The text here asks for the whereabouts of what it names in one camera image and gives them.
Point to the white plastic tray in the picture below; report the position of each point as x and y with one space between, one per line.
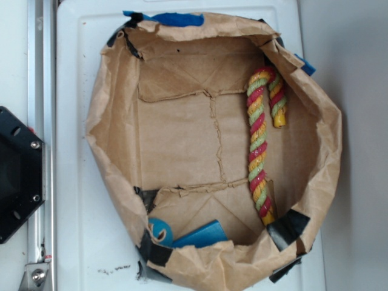
94 249

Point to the blue rectangular block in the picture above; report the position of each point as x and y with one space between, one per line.
204 236

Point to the aluminium rail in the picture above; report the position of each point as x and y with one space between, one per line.
40 271

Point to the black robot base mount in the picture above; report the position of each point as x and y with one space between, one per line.
22 161

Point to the brown paper bag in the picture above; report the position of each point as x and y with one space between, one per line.
272 214

